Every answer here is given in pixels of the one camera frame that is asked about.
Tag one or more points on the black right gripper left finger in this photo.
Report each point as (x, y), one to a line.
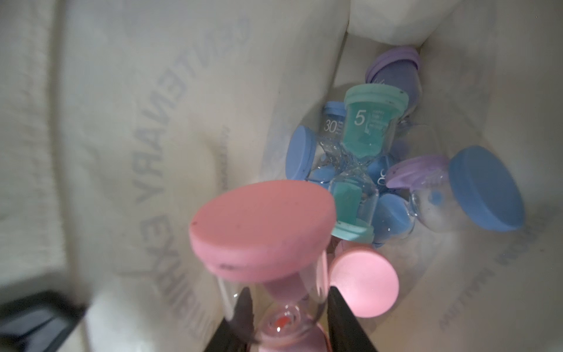
(235, 334)

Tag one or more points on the green hourglass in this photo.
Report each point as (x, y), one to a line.
(373, 111)

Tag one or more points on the large pink hourglass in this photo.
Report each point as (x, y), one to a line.
(366, 280)

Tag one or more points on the blue hourglass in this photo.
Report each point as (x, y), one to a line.
(474, 189)
(391, 219)
(328, 157)

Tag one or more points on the purple hourglass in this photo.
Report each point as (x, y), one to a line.
(415, 150)

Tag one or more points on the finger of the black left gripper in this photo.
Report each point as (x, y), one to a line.
(41, 322)

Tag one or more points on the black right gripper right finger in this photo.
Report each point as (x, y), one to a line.
(344, 330)

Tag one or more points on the blue hourglass on table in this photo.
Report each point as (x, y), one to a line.
(474, 189)

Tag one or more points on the pink hourglass front lowest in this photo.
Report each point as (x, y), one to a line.
(271, 237)

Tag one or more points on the cream canvas tote bag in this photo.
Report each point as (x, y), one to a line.
(119, 119)

